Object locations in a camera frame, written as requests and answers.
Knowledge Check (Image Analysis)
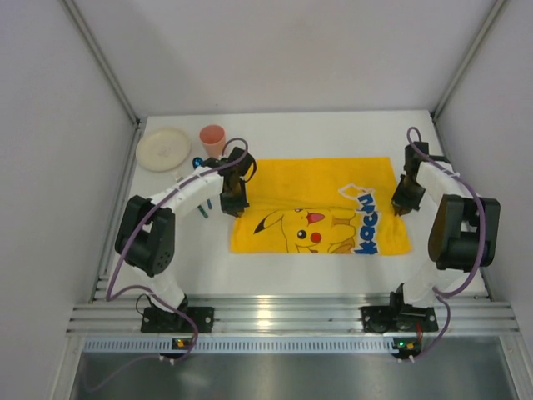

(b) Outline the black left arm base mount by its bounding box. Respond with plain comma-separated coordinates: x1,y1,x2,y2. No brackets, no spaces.
140,306,215,333

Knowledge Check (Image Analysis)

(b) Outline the perforated cable duct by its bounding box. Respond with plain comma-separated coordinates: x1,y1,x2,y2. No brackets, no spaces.
83,336,420,354

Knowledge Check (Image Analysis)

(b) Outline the aluminium corner frame post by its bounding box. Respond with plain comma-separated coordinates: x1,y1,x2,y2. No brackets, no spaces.
431,0,510,123
62,0,142,126

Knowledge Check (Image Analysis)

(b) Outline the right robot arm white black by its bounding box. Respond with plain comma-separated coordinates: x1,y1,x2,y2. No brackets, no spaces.
390,142,501,320

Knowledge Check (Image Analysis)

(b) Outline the aluminium front rail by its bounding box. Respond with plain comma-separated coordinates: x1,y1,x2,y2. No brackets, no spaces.
67,294,520,337

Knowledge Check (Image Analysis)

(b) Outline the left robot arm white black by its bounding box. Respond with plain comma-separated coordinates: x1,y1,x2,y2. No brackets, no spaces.
106,147,257,313

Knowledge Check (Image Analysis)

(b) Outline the cream round plate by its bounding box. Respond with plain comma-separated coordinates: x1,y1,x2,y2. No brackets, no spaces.
136,127,192,173

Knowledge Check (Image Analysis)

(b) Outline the pink plastic cup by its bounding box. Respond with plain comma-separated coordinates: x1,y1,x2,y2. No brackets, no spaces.
199,124,226,158

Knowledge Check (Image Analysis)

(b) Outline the yellow Pikachu placemat cloth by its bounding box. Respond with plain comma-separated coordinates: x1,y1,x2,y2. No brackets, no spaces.
231,157,412,256

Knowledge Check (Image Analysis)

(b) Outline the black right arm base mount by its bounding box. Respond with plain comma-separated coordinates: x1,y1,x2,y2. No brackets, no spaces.
361,288,439,334

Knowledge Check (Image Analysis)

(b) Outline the aluminium corner frame post right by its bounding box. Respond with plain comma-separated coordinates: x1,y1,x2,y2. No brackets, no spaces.
431,0,510,123

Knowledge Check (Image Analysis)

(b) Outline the aluminium corner frame post left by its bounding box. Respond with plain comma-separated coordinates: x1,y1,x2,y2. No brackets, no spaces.
62,0,142,126

